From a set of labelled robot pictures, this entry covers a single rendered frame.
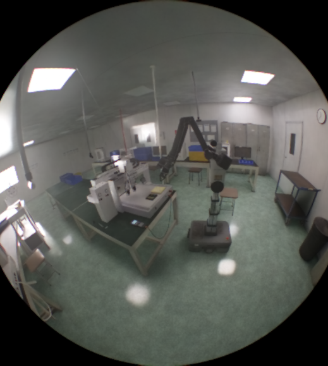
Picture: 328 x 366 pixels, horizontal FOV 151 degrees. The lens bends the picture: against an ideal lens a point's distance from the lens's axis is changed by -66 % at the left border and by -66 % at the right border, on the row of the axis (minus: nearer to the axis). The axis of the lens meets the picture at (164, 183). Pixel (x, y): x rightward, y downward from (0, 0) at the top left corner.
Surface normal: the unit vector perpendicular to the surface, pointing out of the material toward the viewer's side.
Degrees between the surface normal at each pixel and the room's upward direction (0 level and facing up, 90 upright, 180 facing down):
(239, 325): 0
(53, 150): 90
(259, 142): 90
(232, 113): 90
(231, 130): 90
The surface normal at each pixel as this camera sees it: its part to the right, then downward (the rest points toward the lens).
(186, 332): -0.11, -0.91
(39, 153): 0.90, 0.08
